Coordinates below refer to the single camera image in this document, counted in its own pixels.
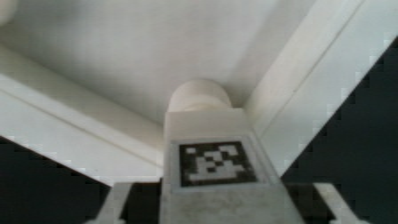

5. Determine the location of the white square tabletop panel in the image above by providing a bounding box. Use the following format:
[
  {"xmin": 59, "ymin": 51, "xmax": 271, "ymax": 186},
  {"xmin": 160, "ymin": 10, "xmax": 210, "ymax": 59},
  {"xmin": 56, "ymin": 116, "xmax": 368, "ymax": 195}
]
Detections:
[{"xmin": 0, "ymin": 0, "xmax": 398, "ymax": 184}]

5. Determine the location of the white table leg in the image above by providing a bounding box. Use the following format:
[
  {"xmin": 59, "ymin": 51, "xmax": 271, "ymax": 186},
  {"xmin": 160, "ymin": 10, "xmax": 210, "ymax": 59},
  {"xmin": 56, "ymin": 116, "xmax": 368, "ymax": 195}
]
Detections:
[{"xmin": 160, "ymin": 80, "xmax": 304, "ymax": 224}]

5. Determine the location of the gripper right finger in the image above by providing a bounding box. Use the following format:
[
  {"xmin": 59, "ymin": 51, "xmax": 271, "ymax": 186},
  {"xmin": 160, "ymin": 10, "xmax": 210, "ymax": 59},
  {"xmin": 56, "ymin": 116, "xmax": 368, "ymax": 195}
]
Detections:
[{"xmin": 315, "ymin": 183, "xmax": 372, "ymax": 224}]

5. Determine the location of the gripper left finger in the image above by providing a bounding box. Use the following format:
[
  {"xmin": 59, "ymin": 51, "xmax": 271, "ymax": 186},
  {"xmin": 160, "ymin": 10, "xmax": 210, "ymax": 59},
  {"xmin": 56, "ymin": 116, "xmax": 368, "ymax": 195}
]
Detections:
[{"xmin": 84, "ymin": 183, "xmax": 132, "ymax": 224}]

